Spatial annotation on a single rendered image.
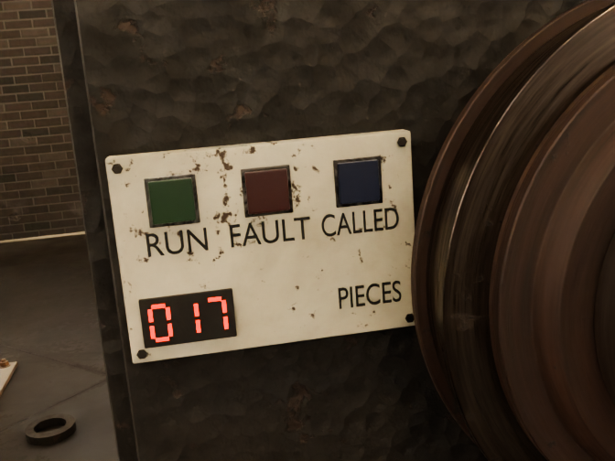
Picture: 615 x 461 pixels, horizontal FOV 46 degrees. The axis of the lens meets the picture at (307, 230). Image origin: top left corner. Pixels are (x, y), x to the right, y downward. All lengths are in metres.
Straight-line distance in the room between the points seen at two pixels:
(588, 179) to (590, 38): 0.10
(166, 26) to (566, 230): 0.35
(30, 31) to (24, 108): 0.65
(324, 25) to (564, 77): 0.21
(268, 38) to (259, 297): 0.22
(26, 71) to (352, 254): 6.13
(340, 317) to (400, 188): 0.13
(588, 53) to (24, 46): 6.29
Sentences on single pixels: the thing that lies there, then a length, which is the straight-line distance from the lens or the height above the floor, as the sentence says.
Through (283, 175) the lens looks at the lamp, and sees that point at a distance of 0.61.
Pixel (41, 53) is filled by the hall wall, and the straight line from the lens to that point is 6.66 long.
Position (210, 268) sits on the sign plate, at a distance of 0.62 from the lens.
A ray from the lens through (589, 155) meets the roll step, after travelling 0.53.
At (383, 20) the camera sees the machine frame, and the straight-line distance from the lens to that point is 0.65.
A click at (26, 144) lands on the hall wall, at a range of 6.72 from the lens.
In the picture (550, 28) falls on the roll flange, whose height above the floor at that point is 1.32.
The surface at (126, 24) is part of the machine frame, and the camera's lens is 0.62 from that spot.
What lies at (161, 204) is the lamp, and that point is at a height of 1.20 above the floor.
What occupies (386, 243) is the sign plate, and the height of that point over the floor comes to 1.14.
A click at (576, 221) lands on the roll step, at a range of 0.52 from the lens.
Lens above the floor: 1.30
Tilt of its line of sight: 13 degrees down
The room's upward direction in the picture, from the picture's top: 4 degrees counter-clockwise
